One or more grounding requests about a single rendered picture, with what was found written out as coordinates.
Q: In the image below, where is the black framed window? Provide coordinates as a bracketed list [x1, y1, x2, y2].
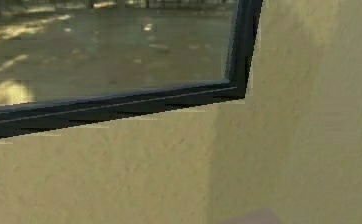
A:
[0, 0, 264, 141]

